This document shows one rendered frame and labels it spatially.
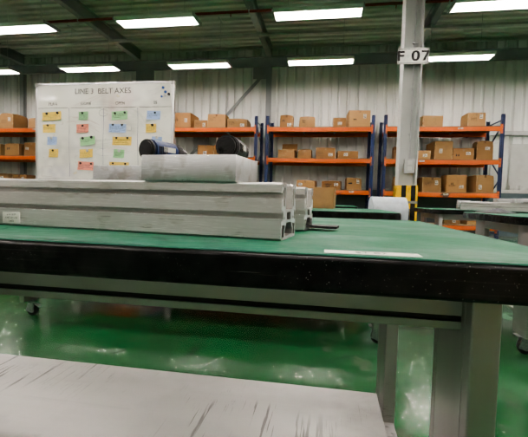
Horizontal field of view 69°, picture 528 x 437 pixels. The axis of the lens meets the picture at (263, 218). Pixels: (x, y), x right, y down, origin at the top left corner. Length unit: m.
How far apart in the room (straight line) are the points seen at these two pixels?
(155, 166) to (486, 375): 0.54
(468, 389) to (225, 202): 0.40
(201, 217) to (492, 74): 12.06
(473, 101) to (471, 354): 11.67
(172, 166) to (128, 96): 3.58
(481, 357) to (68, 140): 4.23
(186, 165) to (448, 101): 11.48
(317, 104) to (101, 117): 8.11
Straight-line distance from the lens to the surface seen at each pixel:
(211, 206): 0.59
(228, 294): 0.57
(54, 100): 4.63
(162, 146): 1.14
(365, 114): 10.60
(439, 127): 10.60
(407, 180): 6.56
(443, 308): 0.57
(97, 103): 4.34
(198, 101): 12.22
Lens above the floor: 0.84
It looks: 3 degrees down
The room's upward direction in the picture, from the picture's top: 2 degrees clockwise
